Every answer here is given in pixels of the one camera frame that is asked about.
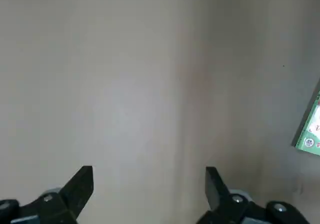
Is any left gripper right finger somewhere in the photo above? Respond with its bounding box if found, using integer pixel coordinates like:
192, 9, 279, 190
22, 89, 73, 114
196, 166, 310, 224

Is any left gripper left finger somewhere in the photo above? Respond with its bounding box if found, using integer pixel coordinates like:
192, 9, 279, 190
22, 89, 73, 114
0, 166, 94, 224

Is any colourful green red book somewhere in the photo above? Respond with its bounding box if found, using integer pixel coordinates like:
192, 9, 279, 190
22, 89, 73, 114
291, 78, 320, 157

